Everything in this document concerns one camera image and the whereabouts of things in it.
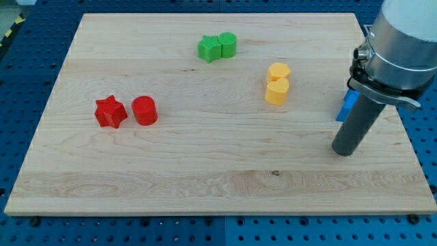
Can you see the red star block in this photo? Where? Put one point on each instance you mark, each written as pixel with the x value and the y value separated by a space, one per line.
pixel 110 112

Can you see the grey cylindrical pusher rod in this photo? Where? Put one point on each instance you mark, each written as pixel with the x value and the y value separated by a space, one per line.
pixel 356 125

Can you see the green star block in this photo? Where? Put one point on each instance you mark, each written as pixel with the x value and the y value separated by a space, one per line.
pixel 209 48

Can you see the yellow hexagon block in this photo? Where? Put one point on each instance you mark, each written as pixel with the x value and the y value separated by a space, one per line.
pixel 278 71

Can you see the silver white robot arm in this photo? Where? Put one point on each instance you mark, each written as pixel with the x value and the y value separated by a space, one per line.
pixel 397 61

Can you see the light wooden board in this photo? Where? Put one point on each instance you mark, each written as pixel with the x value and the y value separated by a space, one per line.
pixel 218 147

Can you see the red cylinder block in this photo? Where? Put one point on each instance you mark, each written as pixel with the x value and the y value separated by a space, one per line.
pixel 144 110

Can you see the blue block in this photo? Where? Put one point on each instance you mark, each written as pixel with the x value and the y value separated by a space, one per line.
pixel 348 102

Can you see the green cylinder block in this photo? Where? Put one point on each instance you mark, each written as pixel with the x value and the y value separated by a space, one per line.
pixel 228 42

